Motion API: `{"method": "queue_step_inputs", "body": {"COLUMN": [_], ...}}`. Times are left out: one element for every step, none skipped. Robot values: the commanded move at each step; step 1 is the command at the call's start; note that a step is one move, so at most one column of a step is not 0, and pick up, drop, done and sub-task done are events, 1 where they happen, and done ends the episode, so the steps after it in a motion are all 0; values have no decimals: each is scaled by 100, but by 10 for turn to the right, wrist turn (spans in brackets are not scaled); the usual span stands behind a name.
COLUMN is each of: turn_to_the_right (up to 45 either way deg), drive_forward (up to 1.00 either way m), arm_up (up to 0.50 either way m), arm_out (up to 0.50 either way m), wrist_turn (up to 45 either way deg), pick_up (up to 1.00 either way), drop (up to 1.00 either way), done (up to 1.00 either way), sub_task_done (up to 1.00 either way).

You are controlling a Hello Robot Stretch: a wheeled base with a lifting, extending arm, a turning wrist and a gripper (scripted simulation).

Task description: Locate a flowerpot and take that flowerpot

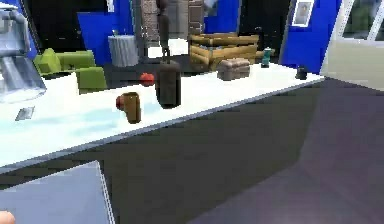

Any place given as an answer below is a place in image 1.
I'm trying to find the white long counter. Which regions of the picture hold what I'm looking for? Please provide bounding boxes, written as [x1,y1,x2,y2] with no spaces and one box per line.
[0,61,325,174]

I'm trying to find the red tomato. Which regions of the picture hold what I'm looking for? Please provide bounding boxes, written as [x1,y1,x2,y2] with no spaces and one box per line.
[139,72,156,88]

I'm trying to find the small black cup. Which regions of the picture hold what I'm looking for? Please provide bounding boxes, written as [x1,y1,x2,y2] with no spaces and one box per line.
[295,66,308,81]

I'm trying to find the grey blue flat panel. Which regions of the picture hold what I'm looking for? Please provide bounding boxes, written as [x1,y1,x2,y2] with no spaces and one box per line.
[0,160,116,224]

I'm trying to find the small grey flat card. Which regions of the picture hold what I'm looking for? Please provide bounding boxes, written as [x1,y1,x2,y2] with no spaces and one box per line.
[14,106,36,122]

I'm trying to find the white framed wall picture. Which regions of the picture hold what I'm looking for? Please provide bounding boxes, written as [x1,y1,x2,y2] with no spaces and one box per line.
[291,0,315,28]

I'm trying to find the brown cylinder with red cap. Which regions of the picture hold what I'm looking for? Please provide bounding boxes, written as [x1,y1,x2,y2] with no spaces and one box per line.
[115,92,142,125]

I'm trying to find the dark brown tall bottle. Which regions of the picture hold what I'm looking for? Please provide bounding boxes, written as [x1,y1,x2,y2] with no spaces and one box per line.
[154,46,183,110]

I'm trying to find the white framed window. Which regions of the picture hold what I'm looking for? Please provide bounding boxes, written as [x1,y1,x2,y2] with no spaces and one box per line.
[334,0,384,42]

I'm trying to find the wooden slatted crate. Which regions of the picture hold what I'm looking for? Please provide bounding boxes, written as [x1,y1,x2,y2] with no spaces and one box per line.
[188,32,264,72]

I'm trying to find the green sofa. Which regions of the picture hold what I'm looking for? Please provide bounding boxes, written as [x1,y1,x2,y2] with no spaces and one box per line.
[32,48,108,95]

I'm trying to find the brown bread loaf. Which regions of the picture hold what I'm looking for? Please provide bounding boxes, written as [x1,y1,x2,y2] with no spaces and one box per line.
[217,57,251,82]

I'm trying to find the grey brown tall cabinet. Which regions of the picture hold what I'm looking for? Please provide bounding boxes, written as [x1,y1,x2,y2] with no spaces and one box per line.
[139,0,205,48]

